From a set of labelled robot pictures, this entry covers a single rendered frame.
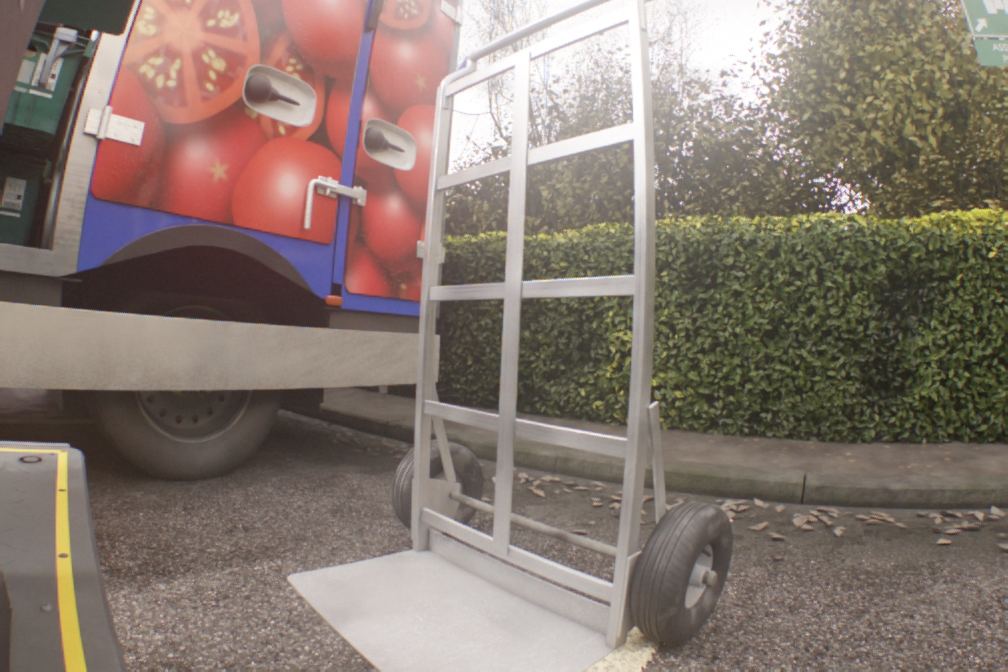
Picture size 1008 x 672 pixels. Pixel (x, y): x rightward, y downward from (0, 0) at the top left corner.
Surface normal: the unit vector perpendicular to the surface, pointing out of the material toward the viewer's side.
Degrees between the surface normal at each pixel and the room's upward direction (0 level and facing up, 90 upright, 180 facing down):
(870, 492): 77
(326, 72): 90
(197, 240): 90
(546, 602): 90
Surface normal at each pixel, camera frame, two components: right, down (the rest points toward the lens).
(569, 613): -0.71, -0.09
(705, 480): -0.52, -0.32
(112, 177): 0.84, 0.00
